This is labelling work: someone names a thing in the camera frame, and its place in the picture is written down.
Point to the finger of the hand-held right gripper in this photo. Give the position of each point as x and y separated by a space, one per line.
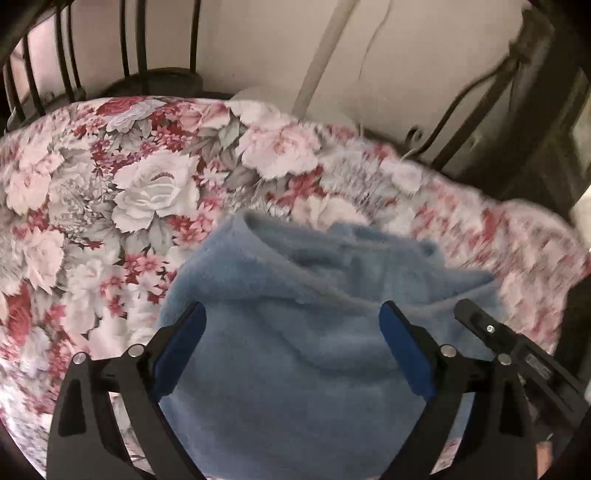
485 327

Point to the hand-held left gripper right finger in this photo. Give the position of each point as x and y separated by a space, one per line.
406 355

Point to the floral blanket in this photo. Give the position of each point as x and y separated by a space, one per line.
138 184

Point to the blue fleece jacket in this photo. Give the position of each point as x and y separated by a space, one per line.
295 369

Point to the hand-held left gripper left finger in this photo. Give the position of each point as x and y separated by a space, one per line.
182 350

